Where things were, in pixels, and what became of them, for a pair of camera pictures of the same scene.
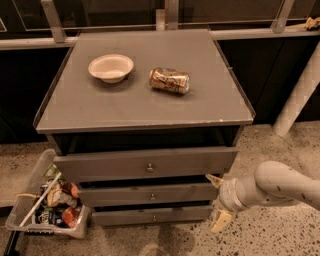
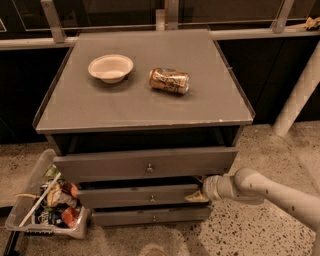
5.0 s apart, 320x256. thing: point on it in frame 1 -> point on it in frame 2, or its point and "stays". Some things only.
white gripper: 227,195 -> 210,188
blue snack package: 53,216 stays
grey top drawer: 153,164 stays
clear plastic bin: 49,206 stays
